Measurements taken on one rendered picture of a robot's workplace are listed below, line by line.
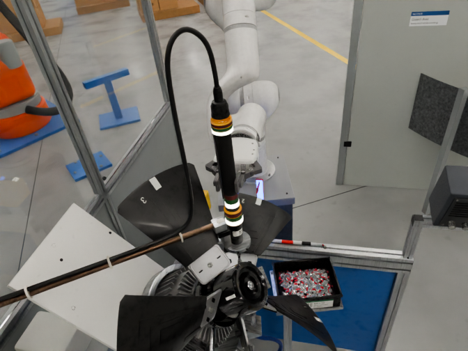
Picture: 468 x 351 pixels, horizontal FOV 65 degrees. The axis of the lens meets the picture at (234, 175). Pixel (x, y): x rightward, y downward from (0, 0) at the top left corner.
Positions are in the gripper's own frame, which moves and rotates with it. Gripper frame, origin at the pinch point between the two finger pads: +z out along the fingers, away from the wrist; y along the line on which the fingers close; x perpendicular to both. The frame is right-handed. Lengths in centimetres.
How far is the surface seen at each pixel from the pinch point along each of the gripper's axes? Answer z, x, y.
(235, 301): 14.4, -23.7, -2.6
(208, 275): 8.4, -23.2, 5.5
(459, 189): -31, -23, -60
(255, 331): 4, -54, -4
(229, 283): 11.5, -21.2, -0.7
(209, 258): 5.5, -20.1, 5.7
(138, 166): -76, -55, 70
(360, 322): -38, -108, -42
